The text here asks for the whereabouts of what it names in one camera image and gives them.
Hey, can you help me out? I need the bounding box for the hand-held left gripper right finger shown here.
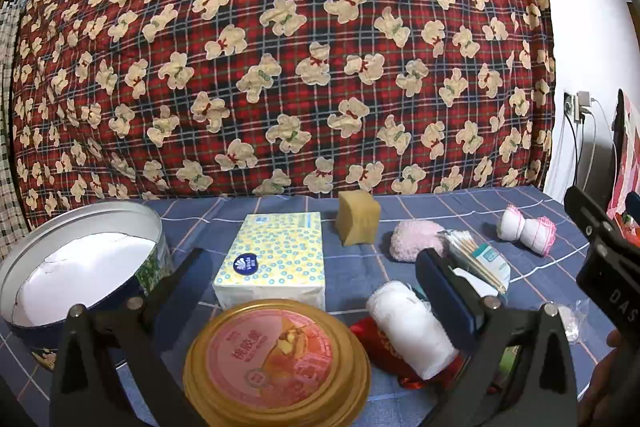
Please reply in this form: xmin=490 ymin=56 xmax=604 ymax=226
xmin=415 ymin=248 xmax=581 ymax=427

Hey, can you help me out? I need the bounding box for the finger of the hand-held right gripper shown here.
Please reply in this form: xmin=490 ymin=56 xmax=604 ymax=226
xmin=564 ymin=185 xmax=621 ymax=253

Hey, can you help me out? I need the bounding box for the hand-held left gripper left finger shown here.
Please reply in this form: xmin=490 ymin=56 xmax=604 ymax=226
xmin=49 ymin=248 xmax=211 ymax=427

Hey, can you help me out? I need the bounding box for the white gauze roll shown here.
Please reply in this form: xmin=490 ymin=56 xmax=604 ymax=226
xmin=365 ymin=281 xmax=460 ymax=380

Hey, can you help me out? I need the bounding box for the cotton swab pack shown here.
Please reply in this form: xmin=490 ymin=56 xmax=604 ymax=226
xmin=442 ymin=229 xmax=512 ymax=295

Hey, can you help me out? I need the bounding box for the pink fluffy cloth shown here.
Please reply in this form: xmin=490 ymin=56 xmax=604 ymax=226
xmin=390 ymin=219 xmax=448 ymax=263

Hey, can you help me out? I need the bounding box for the white towel bundle pink edge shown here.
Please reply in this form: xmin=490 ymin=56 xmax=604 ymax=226
xmin=496 ymin=204 xmax=557 ymax=258

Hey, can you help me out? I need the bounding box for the red mesh bag with scrubber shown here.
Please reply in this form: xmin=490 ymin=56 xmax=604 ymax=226
xmin=349 ymin=317 xmax=471 ymax=390

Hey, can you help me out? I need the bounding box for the round metal tin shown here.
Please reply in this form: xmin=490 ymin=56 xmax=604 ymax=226
xmin=0 ymin=201 xmax=175 ymax=373

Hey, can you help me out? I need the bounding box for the yellow sponge block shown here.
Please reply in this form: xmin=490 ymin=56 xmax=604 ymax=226
xmin=335 ymin=191 xmax=381 ymax=248

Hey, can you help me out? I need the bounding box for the person's right hand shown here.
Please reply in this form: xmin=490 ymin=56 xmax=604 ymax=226
xmin=579 ymin=329 xmax=637 ymax=415

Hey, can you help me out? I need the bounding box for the clear plastic packet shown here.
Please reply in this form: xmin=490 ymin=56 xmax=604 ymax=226
xmin=556 ymin=299 xmax=591 ymax=343

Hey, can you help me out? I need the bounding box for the pink printed poster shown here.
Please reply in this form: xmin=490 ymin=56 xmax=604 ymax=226
xmin=617 ymin=89 xmax=640 ymax=218

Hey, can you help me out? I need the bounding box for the black board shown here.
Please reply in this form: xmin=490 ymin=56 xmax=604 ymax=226
xmin=607 ymin=89 xmax=628 ymax=218

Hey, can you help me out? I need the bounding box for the blue plaid bedsheet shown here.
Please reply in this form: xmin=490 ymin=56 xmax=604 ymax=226
xmin=0 ymin=185 xmax=621 ymax=427

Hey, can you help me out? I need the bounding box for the green packet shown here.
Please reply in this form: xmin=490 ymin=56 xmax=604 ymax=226
xmin=497 ymin=344 xmax=523 ymax=383

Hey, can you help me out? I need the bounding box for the yellow-dotted tissue pack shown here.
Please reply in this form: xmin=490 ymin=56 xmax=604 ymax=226
xmin=212 ymin=212 xmax=327 ymax=312

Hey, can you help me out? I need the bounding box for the white plug charger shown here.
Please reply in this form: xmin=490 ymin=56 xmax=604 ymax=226
xmin=575 ymin=91 xmax=593 ymax=122

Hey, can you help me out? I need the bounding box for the gold tin lid pink label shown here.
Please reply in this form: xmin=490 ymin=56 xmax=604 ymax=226
xmin=182 ymin=299 xmax=372 ymax=427

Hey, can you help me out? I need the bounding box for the checked cloth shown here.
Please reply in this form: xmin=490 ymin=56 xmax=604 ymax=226
xmin=0 ymin=4 xmax=31 ymax=248

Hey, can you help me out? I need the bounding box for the red plaid bear-print blanket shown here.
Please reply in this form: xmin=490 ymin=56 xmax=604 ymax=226
xmin=10 ymin=0 xmax=557 ymax=233

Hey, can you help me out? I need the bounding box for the black cable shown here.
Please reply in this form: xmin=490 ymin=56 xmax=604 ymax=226
xmin=565 ymin=112 xmax=580 ymax=190

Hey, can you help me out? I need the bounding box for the curved white cable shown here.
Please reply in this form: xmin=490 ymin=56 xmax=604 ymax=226
xmin=590 ymin=96 xmax=621 ymax=168

